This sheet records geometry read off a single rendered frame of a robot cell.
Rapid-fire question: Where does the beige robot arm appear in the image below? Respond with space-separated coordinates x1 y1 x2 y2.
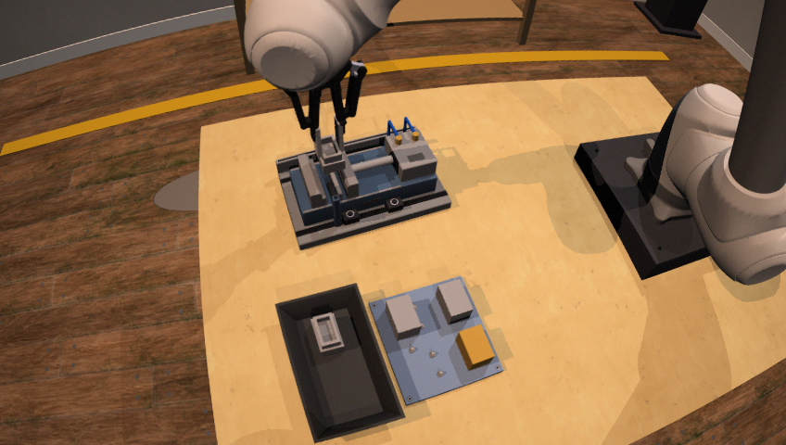
244 0 786 286

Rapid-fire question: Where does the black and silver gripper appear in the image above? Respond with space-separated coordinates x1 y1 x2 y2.
284 59 367 158

